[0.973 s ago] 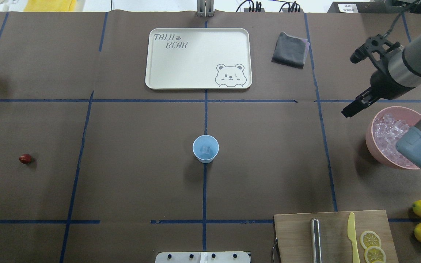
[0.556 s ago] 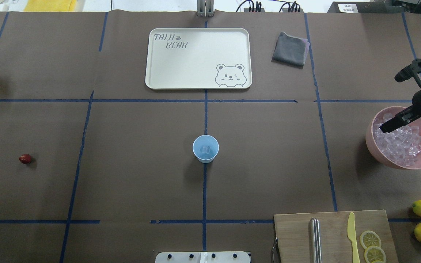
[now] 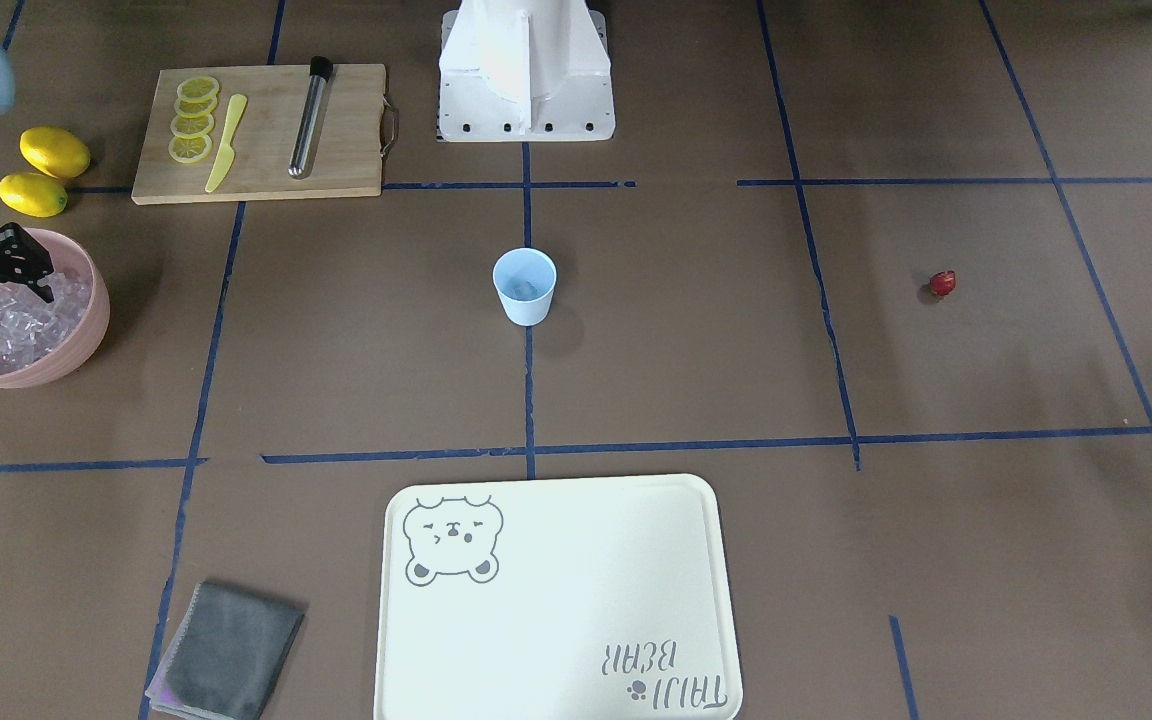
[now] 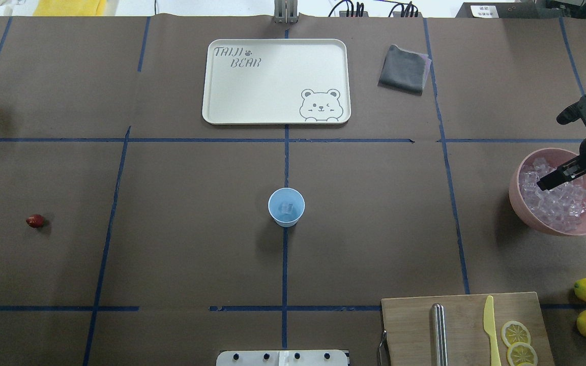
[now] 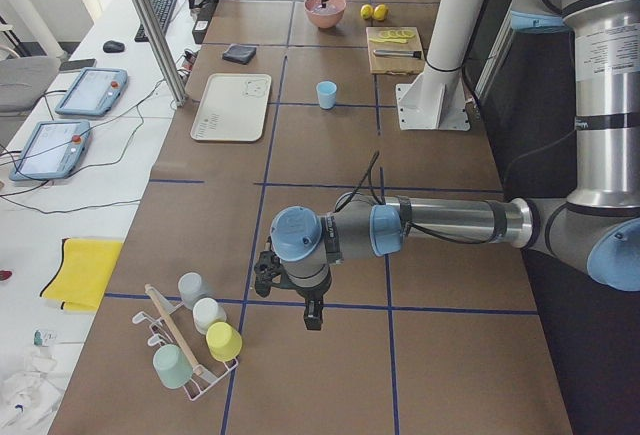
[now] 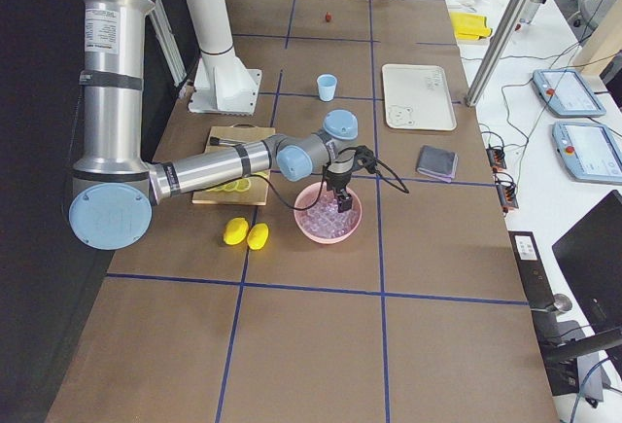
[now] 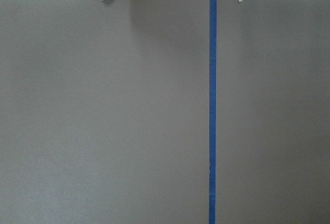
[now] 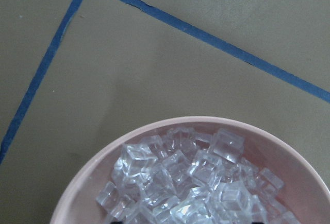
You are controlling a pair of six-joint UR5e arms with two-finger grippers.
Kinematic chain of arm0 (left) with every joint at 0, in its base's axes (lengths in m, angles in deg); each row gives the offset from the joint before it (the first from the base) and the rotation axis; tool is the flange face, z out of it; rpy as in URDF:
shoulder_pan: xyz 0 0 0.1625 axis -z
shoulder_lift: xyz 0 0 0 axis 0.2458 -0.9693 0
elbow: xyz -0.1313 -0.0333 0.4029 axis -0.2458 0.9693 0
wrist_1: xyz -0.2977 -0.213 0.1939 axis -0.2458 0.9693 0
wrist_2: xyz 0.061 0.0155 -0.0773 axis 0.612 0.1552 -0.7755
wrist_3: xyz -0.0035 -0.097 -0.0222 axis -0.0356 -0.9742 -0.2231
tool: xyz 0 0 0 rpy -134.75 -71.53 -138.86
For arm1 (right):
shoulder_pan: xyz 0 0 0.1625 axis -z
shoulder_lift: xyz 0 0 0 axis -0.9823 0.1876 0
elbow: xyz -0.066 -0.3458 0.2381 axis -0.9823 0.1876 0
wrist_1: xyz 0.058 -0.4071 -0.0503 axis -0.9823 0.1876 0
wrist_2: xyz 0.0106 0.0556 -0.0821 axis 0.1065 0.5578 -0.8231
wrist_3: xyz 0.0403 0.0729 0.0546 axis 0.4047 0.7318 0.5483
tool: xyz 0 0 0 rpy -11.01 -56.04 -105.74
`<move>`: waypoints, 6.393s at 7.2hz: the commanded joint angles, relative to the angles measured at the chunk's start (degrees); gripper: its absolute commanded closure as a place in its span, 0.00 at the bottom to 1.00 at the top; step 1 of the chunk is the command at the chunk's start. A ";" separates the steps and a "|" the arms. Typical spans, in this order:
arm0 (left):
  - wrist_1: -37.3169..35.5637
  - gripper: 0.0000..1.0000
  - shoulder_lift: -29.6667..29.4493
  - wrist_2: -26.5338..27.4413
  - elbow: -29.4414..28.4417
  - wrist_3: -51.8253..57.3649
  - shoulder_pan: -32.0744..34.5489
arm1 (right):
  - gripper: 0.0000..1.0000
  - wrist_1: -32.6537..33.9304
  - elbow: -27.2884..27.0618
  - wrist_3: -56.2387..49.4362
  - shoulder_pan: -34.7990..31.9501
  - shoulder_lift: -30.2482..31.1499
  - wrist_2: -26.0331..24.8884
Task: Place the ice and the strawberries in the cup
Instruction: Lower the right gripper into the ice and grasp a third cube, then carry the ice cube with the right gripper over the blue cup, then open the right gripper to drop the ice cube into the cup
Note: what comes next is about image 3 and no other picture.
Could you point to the clear ice cube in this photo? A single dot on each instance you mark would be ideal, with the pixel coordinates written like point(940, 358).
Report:
point(523, 290)

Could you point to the light blue plastic cup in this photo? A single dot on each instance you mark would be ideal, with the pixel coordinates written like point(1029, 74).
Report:
point(530, 264)

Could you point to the red strawberry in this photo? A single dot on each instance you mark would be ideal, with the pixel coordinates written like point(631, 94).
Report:
point(942, 284)

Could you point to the pile of clear ice cubes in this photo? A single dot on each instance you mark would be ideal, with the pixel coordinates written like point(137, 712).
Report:
point(31, 330)

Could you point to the pink bowl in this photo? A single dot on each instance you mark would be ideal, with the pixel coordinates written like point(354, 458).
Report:
point(68, 256)

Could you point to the whole lemon lower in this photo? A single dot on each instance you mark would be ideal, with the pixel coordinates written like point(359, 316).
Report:
point(34, 194)

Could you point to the whole lemon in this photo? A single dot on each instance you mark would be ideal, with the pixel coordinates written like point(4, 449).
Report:
point(34, 194)
point(55, 151)

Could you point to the whole lemon upper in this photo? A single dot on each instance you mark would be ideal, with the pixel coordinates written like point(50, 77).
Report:
point(55, 151)

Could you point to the yellow plastic knife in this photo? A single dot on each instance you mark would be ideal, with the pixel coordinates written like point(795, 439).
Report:
point(225, 153)

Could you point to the bamboo cutting board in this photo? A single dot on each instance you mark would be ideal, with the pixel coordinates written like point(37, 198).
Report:
point(346, 159)

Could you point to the steel muddler black tip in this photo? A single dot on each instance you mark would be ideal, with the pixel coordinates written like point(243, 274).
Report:
point(320, 71)

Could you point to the grey folded cloth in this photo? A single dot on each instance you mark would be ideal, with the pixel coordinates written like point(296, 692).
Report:
point(226, 656)

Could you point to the cream bear tray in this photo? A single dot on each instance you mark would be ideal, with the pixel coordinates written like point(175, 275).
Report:
point(580, 598)

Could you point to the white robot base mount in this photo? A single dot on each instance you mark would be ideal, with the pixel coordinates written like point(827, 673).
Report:
point(524, 71)

